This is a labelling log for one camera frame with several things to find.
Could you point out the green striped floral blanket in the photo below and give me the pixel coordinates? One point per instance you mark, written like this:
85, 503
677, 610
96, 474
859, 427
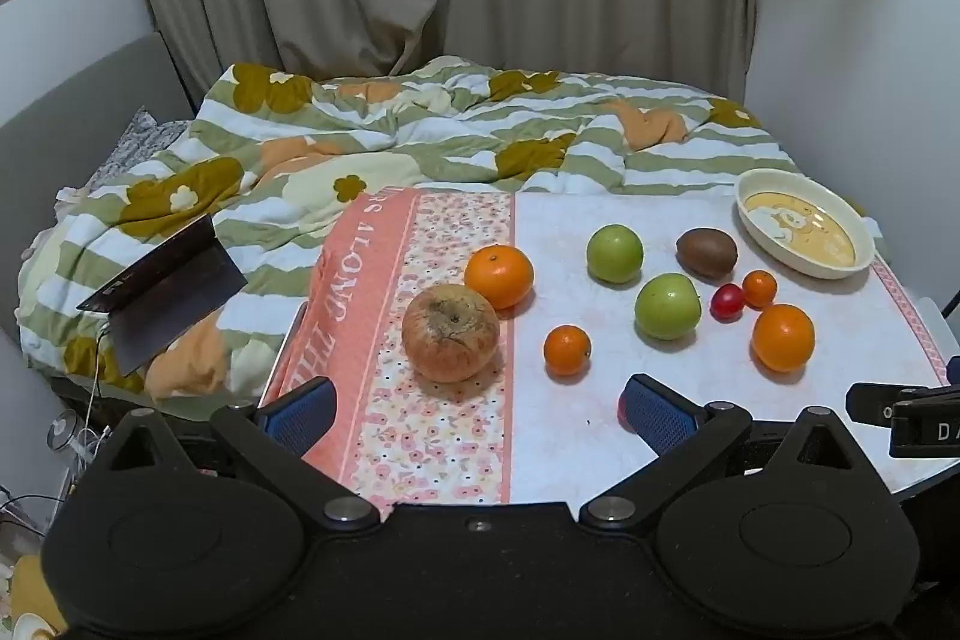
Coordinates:
420, 138

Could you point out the red cherry tomato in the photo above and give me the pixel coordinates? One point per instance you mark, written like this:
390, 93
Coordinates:
726, 304

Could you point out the cream cartoon print plate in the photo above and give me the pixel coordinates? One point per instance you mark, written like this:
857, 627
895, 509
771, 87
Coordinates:
802, 224

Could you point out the small mandarin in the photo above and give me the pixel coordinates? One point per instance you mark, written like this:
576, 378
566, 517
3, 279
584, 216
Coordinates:
567, 350

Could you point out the orange-red cherry tomato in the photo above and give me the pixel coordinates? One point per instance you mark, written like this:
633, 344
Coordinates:
760, 289

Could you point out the brown kiwi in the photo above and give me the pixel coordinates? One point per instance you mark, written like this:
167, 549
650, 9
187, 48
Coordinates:
706, 252

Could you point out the grey patterned cloth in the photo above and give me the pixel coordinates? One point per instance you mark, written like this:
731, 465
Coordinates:
142, 141

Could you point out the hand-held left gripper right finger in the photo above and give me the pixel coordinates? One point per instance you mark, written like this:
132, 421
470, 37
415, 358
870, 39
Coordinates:
660, 416

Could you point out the wrinkled reddish apple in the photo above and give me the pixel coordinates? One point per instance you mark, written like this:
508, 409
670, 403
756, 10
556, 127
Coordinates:
450, 334

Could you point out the yellow object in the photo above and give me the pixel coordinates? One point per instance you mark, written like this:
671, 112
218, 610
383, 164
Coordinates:
30, 584

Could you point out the orange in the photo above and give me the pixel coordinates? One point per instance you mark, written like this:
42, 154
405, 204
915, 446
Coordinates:
499, 276
784, 338

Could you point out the grey headboard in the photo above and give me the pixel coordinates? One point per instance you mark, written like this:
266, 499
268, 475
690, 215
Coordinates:
67, 108

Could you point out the small clear fan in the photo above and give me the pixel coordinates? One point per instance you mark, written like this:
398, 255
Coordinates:
64, 434

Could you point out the pink floral tablecloth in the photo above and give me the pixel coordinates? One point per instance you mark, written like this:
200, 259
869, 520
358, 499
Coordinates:
442, 445

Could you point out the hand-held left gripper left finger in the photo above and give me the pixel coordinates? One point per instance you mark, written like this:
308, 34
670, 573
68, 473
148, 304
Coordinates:
304, 413

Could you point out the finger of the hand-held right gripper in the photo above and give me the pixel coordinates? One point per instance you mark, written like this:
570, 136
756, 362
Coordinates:
870, 403

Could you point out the green apple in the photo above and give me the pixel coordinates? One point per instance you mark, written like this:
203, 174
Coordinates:
615, 254
667, 307

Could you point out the dark laptop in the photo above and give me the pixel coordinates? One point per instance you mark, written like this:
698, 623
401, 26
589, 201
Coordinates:
169, 291

